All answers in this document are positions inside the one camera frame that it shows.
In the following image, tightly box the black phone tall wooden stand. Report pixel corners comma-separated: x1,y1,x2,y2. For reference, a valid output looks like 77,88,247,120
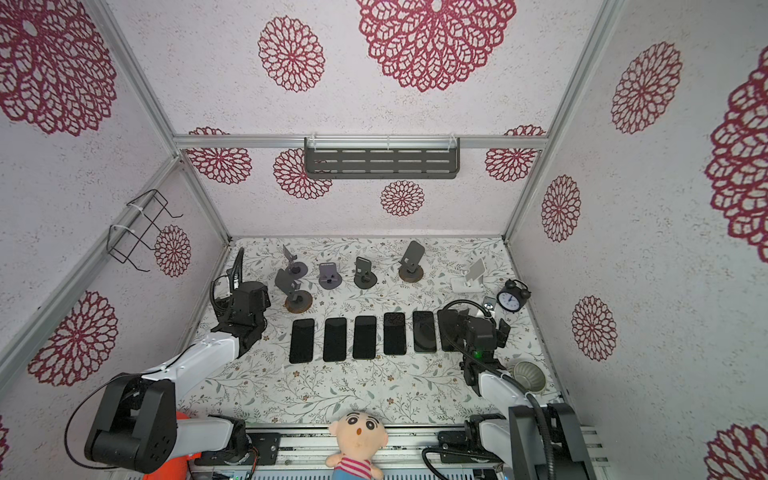
352,315,377,360

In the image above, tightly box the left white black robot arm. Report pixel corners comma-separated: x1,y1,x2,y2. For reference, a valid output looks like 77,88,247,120
84,281,271,474

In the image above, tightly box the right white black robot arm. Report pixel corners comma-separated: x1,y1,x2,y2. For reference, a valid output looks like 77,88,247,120
438,308,597,479

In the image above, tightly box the white folding phone stand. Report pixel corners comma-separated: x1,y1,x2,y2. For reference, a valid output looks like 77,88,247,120
451,259,486,294

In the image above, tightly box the wooden round stand left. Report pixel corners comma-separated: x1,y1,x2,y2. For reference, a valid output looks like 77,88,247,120
275,269,313,314

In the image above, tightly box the wooden round stand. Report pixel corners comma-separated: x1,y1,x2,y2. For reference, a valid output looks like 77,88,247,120
398,240,425,283
275,269,313,314

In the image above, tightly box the grey round phone stand front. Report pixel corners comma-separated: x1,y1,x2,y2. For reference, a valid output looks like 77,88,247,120
282,245,308,280

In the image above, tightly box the wooden round stand right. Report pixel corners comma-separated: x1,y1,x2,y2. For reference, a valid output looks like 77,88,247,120
398,240,425,283

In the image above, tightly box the black alarm clock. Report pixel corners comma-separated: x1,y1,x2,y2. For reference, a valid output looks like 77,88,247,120
496,279,532,313

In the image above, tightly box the striped grey cup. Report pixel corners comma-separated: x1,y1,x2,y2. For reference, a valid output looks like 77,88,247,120
510,360,548,393

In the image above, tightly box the boy doll plush toy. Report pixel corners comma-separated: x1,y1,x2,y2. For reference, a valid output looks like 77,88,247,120
325,411,388,480

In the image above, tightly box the red shark plush toy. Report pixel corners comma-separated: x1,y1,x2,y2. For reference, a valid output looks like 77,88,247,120
142,411,201,480

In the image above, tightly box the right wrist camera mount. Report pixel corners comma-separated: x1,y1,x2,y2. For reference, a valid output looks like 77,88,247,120
482,296,496,316

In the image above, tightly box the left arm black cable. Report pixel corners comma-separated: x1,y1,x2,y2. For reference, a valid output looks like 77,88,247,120
208,247,247,319

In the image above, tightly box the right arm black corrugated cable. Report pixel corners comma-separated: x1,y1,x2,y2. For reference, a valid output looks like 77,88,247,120
440,298,557,480

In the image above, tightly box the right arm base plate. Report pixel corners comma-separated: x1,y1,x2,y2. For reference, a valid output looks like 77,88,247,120
437,414,507,464

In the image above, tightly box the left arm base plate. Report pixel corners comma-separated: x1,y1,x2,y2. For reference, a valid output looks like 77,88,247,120
193,431,281,467

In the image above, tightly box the black wire wall rack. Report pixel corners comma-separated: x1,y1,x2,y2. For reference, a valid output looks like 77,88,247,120
105,189,183,273

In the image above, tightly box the grey wall shelf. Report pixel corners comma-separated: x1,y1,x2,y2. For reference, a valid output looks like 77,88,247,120
303,137,461,180

